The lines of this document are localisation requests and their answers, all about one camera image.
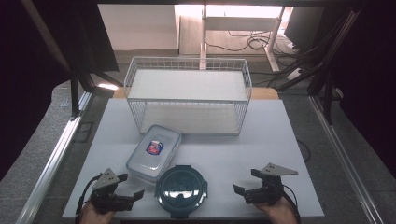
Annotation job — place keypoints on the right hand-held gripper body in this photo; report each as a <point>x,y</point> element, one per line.
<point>267,193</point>

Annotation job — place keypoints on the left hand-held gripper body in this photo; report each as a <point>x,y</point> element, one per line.
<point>107,199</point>

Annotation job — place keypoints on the dark round lid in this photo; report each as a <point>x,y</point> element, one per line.
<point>181,191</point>

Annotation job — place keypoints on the person's left hand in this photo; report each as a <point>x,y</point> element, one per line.
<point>93,216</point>

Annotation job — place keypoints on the person's right hand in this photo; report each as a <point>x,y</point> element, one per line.
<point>280,213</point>

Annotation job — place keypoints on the clear rectangular lidded container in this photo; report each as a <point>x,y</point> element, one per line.
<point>154,152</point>

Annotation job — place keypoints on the black metal stand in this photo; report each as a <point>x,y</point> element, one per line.
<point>74,93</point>
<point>327,90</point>

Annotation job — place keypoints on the white power strip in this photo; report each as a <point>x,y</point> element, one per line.
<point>294,74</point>

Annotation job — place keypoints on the black curtain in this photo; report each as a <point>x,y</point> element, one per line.
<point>28,77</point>
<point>370,77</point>

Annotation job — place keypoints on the white cabinet panel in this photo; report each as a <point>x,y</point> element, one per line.
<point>138,26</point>

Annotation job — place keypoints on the aluminium frame rail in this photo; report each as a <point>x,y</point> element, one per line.
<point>345,161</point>
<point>49,168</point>

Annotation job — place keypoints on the white desk frame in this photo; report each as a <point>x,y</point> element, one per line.
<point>239,23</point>

